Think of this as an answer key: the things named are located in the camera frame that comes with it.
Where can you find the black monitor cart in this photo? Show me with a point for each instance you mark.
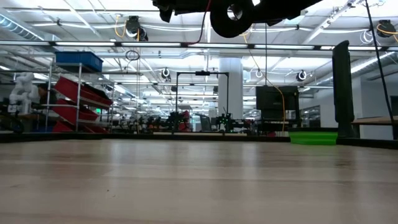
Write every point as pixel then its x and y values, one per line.
pixel 273 99

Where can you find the person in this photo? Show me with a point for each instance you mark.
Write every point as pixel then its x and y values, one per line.
pixel 46 91

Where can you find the black gantry frame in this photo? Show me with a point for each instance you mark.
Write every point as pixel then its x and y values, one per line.
pixel 202 73

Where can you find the white round pillar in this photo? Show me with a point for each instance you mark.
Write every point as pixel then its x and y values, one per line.
pixel 230 87

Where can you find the black robot station green lights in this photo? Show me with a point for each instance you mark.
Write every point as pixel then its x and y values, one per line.
pixel 227 123

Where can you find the blue plastic crate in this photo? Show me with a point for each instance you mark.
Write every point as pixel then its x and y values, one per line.
pixel 77 60

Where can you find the white robot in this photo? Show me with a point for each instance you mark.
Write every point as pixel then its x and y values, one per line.
pixel 25 90

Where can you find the long ceiling light strip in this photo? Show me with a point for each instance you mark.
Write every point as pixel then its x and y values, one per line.
pixel 149 44

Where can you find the red plastic bin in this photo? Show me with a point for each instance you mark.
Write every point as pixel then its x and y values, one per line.
pixel 71 88
pixel 62 127
pixel 66 112

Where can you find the black red robot station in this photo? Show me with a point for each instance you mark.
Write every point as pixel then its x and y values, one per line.
pixel 183 119

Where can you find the green plastic bin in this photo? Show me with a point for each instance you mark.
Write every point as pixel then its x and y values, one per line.
pixel 312 138

